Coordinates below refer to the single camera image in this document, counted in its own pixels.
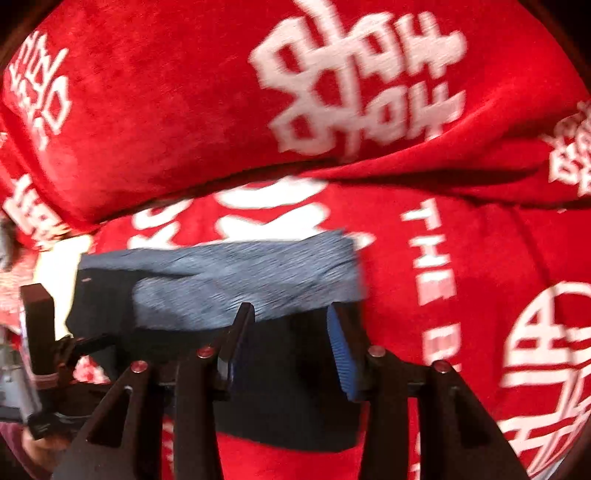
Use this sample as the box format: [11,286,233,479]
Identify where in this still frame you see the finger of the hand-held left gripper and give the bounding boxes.
[55,333,118,370]
[20,283,58,380]

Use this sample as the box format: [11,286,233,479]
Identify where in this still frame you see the person's left hand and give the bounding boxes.
[21,431,68,467]

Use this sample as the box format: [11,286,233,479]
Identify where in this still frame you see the person's left forearm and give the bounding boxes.
[0,422,35,480]

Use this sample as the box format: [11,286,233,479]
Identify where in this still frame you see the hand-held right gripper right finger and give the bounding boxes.
[326,302,529,480]

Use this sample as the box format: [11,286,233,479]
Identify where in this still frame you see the white cloth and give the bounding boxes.
[34,233,93,342]

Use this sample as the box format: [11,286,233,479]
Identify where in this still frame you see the black pants with grey trim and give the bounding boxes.
[65,230,370,454]

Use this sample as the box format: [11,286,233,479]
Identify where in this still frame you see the red printed blanket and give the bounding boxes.
[0,0,591,480]

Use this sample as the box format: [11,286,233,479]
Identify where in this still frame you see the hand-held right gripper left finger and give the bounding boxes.
[53,302,256,480]

